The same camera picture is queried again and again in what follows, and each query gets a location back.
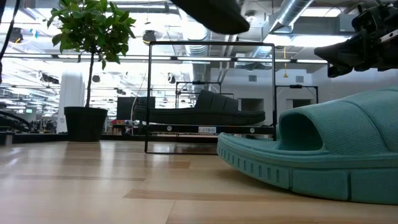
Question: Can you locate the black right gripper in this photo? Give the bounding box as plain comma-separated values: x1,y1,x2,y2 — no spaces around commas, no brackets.
313,0,398,78

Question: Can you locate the teal rubber slide sandal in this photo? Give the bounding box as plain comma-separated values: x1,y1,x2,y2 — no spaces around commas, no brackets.
216,88,398,205

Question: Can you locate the black rubber slide sandal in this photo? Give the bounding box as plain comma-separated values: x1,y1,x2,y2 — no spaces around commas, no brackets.
133,89,267,126
169,0,251,35

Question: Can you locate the black ceiling lamp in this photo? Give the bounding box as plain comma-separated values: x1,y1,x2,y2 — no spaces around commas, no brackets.
142,30,157,44

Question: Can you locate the dark rectangular screen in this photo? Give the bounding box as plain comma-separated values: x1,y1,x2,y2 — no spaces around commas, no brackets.
116,96,156,121

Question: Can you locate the green leafy plant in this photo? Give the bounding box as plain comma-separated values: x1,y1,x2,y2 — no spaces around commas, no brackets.
46,0,137,108

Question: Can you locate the black plant pot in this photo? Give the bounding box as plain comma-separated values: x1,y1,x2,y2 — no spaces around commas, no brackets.
64,106,109,143

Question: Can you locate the black metal station frame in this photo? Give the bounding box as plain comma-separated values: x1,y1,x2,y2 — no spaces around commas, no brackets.
175,81,234,103
274,85,320,114

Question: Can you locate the yellow hanging cord tag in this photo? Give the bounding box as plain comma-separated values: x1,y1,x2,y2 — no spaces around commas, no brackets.
282,46,289,78

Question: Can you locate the silver ventilation duct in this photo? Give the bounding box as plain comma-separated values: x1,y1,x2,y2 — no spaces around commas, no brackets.
185,27,212,94
269,0,315,34

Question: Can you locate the black frame wooden board shelf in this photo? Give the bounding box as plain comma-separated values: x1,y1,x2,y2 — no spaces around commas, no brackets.
144,41,277,156

